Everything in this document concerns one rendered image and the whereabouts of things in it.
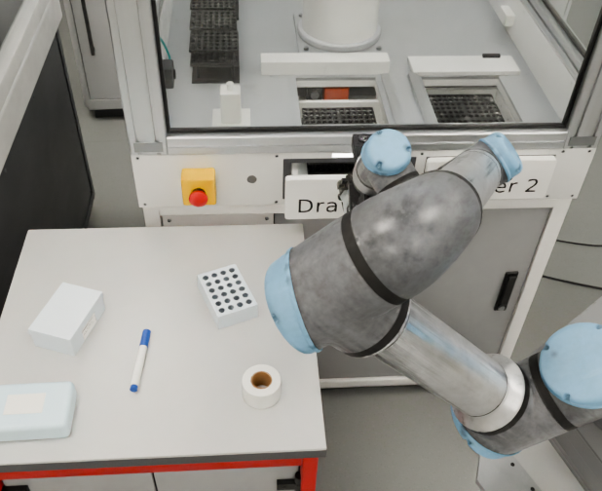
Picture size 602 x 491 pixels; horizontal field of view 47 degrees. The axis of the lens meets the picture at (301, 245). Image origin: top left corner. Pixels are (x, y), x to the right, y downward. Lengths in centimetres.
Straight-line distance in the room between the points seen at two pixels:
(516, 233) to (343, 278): 113
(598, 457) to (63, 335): 94
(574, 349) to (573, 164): 75
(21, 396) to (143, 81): 62
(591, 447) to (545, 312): 141
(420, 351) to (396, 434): 133
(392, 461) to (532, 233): 78
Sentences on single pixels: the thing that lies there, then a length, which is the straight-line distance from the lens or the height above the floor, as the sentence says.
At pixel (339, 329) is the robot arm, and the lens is 76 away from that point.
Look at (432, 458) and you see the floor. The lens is 216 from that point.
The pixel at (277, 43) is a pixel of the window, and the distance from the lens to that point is 139.
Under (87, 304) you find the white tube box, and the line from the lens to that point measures 141.
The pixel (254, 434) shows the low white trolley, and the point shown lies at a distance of 125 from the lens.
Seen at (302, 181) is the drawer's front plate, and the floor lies 92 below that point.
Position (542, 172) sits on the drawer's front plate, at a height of 89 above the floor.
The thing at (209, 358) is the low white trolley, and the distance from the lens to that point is 135.
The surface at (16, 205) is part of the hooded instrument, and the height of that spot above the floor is 64.
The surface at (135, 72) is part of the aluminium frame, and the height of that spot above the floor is 114.
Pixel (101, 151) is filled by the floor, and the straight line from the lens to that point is 320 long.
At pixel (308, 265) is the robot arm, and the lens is 74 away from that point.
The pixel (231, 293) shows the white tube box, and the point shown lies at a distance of 141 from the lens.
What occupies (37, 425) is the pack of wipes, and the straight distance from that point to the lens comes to 128.
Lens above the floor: 183
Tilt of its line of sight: 44 degrees down
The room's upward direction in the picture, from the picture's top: 3 degrees clockwise
